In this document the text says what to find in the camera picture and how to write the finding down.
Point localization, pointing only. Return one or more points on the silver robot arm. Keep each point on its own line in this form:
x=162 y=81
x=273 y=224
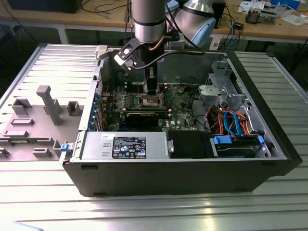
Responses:
x=149 y=24

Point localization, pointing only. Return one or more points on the CPU socket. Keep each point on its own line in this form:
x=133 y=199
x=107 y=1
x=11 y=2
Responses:
x=151 y=102

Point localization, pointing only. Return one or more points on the black coin battery holder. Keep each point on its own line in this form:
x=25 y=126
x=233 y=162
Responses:
x=181 y=90

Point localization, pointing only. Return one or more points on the black graphics card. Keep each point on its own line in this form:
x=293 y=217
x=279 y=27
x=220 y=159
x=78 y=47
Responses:
x=142 y=120

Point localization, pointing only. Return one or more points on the green motherboard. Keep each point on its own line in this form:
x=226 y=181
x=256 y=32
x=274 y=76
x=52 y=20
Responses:
x=179 y=113

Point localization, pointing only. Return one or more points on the small black tower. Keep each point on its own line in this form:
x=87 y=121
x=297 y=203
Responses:
x=220 y=14

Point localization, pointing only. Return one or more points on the wooden desk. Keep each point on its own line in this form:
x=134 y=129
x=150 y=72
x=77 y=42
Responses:
x=72 y=16

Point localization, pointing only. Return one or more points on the small black adapter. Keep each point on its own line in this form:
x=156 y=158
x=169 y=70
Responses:
x=239 y=25

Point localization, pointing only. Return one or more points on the black plastic shroud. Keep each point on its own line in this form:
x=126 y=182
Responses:
x=187 y=144

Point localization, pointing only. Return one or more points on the grey power supply unit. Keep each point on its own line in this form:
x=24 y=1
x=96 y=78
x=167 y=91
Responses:
x=96 y=144

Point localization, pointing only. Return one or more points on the large black box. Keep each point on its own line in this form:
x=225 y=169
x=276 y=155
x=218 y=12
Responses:
x=48 y=6

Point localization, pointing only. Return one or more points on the copper heat sink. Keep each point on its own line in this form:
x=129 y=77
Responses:
x=252 y=15

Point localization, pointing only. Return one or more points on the blue case latch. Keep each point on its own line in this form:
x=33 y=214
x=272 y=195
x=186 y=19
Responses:
x=66 y=147

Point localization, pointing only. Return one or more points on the black PC case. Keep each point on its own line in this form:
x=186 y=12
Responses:
x=168 y=178

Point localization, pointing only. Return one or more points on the hard disk with blue carrier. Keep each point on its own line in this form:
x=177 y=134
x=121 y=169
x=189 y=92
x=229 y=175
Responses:
x=235 y=150

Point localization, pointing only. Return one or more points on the grey parts rack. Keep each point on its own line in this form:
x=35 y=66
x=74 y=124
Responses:
x=36 y=125

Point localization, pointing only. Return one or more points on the white paper sheet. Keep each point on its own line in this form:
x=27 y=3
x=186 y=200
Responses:
x=294 y=19

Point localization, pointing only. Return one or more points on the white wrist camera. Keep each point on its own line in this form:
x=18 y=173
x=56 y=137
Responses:
x=121 y=59

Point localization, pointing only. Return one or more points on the grey metal bracket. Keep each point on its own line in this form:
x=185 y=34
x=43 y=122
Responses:
x=268 y=15

